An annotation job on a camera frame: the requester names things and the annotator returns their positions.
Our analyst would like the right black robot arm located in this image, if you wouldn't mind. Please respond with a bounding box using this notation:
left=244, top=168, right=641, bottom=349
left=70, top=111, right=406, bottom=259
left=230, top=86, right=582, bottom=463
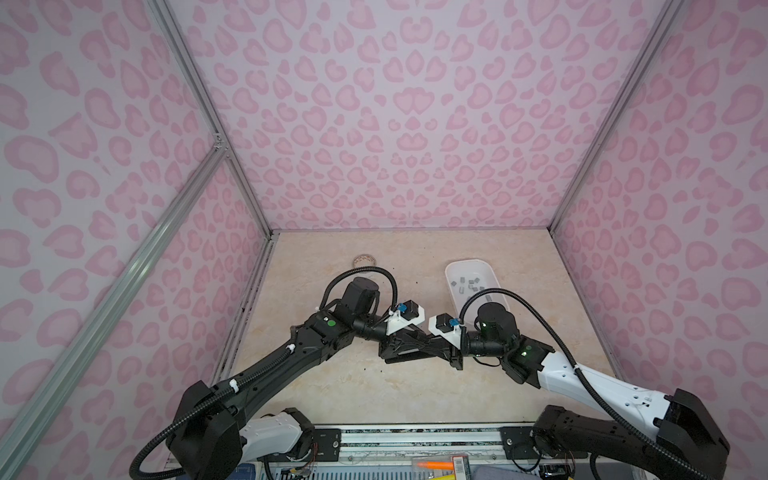
left=428, top=302, right=730, bottom=479

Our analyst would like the white plastic tray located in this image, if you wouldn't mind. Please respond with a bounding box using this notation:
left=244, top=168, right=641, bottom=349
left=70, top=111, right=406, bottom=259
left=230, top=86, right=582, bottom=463
left=445, top=259, right=500, bottom=310

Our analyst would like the white tape roll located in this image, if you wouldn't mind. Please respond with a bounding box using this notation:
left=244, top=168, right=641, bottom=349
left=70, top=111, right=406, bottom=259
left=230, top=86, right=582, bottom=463
left=352, top=254, right=377, bottom=268

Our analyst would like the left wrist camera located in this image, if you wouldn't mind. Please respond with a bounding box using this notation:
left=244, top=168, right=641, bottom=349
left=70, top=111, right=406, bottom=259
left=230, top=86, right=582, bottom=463
left=386, top=300, right=426, bottom=336

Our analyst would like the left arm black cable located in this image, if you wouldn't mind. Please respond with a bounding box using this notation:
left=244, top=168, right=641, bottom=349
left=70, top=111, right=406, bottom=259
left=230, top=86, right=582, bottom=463
left=317, top=265, right=400, bottom=316

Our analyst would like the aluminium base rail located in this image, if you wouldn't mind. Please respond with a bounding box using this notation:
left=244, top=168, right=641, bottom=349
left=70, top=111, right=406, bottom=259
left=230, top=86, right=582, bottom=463
left=161, top=422, right=661, bottom=480

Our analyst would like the orange marker pen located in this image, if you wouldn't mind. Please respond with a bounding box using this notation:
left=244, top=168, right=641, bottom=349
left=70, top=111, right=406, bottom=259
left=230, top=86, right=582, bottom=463
left=416, top=461, right=455, bottom=471

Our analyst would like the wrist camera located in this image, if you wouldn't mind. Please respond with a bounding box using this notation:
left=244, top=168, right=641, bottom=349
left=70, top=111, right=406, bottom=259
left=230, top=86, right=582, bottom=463
left=428, top=313, right=464, bottom=349
left=386, top=300, right=426, bottom=336

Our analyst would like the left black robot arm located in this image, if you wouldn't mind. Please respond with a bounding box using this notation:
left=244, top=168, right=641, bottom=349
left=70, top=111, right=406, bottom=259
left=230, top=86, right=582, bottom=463
left=165, top=277, right=426, bottom=479

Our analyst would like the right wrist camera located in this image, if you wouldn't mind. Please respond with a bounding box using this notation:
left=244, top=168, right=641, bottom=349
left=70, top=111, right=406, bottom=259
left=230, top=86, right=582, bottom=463
left=428, top=313, right=464, bottom=349

